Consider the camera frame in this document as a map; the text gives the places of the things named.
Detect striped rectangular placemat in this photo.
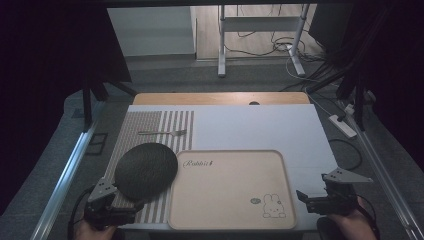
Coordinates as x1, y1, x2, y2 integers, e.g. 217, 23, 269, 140
102, 110, 195, 225

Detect black stand legs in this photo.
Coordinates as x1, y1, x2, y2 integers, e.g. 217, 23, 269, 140
81, 75, 138, 132
335, 74, 368, 132

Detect person's right hand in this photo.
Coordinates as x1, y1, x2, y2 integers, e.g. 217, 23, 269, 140
327, 195, 378, 240

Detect aluminium rail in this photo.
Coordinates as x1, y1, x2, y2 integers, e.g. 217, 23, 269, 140
339, 99, 424, 240
29, 99, 105, 240

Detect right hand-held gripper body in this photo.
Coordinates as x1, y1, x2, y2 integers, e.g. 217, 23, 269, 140
309, 167, 374, 216

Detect bundle of floor cables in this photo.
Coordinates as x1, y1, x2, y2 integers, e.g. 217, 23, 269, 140
223, 3, 351, 93

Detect white board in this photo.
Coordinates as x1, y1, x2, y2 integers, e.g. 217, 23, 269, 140
117, 103, 338, 233

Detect person's left hand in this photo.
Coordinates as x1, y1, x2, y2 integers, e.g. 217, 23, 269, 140
73, 219, 118, 240

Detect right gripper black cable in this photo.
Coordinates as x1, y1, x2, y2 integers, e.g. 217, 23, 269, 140
357, 194, 382, 240

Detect white cabinet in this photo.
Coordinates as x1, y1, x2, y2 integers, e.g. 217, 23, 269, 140
106, 6, 197, 58

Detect black cable loop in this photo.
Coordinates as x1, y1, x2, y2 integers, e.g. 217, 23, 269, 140
327, 137, 363, 172

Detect white power strip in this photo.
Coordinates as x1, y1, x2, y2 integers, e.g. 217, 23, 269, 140
328, 113, 358, 140

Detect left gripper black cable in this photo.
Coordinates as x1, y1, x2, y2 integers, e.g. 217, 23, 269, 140
67, 185, 96, 240

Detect silver fork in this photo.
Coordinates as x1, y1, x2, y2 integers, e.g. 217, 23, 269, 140
137, 129, 188, 137

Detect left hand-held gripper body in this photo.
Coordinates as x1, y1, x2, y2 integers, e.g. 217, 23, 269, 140
83, 177, 136, 231

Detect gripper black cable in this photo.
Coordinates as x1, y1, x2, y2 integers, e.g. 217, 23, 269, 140
67, 185, 96, 240
357, 194, 382, 240

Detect dark round woven placemat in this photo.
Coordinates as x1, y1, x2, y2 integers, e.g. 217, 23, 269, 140
113, 142, 179, 203

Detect dark curtain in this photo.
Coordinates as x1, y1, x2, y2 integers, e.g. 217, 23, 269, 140
308, 0, 424, 173

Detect beige tray with rabbit print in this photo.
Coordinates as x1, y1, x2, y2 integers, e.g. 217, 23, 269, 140
167, 149, 298, 231

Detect white metal stand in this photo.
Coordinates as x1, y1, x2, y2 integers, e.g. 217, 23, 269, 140
217, 3, 313, 79

